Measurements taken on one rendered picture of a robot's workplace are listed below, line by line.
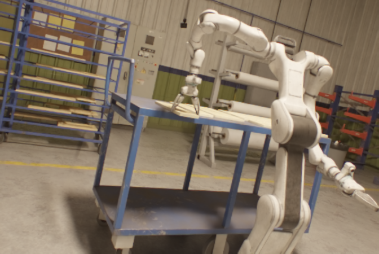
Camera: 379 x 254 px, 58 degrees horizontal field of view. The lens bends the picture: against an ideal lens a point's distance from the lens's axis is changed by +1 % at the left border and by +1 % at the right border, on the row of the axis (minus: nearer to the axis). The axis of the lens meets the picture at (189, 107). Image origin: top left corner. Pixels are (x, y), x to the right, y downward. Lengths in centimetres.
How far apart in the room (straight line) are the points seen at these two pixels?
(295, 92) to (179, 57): 618
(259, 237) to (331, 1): 939
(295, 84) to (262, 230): 77
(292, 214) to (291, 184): 14
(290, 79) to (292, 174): 50
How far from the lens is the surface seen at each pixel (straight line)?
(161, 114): 202
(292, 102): 186
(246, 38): 182
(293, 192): 179
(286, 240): 194
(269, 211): 175
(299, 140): 176
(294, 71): 193
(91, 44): 731
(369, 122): 938
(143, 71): 690
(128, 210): 245
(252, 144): 576
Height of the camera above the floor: 125
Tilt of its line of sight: 4 degrees down
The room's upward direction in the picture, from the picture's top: 12 degrees clockwise
